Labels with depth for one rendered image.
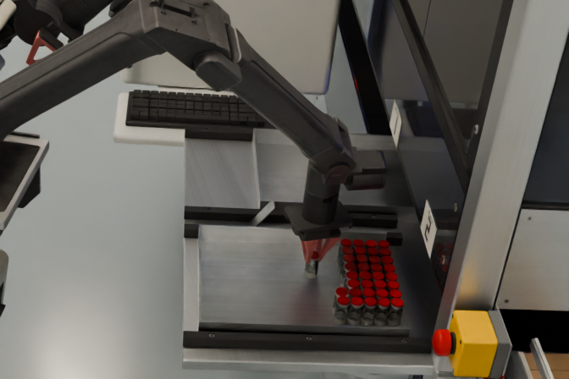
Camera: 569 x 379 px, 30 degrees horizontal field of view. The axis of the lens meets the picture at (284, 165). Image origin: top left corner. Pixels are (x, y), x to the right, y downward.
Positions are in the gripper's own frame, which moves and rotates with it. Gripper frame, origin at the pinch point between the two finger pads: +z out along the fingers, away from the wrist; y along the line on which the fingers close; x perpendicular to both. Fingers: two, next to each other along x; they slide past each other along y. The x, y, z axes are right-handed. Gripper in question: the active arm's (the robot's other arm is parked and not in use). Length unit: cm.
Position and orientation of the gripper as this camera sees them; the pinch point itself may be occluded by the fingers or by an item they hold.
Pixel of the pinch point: (312, 256)
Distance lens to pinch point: 183.8
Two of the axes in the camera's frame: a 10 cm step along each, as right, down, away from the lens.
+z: -1.0, 8.3, 5.6
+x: -3.2, -5.5, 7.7
